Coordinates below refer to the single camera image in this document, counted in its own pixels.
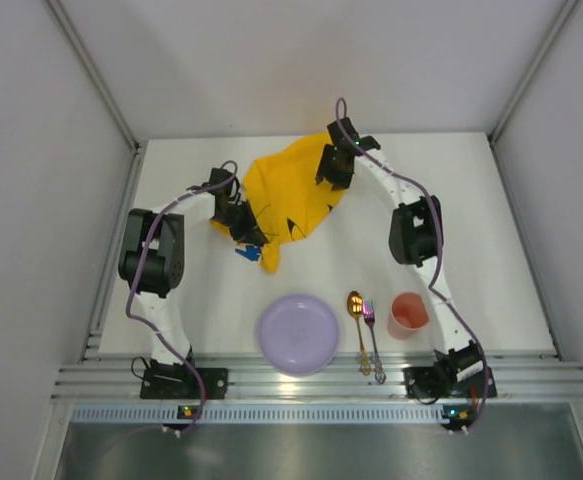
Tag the pink plastic cup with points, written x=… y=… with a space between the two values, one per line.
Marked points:
x=407 y=315

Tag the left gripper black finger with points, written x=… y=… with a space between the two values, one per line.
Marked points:
x=240 y=233
x=257 y=237

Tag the right aluminium corner post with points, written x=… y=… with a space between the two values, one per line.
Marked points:
x=541 y=54

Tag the purple plastic plate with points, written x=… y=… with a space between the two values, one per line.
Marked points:
x=298 y=334

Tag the gold metal spoon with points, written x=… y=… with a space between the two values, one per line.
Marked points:
x=355 y=310

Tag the aluminium corner post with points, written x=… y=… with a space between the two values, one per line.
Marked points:
x=68 y=30
x=541 y=54

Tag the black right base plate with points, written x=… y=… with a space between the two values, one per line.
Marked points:
x=428 y=383

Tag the yellow cloth placemat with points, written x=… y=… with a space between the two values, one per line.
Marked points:
x=287 y=203

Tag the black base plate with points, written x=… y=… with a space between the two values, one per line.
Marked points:
x=179 y=383
x=428 y=383

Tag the left aluminium corner post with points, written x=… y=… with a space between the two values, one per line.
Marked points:
x=68 y=30

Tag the iridescent purple metal fork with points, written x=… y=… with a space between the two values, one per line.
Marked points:
x=369 y=319

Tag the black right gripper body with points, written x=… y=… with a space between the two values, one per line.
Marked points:
x=335 y=170

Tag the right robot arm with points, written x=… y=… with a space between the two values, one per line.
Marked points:
x=415 y=240

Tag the aluminium frame rail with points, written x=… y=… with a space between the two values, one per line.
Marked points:
x=519 y=378

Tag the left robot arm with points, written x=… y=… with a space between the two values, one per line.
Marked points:
x=152 y=260

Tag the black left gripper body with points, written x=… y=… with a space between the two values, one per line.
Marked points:
x=247 y=230

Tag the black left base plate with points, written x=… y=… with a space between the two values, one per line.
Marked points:
x=179 y=383

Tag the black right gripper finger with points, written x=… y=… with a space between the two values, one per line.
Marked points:
x=341 y=184
x=320 y=177

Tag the perforated grey cable duct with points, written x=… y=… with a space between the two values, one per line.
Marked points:
x=270 y=414

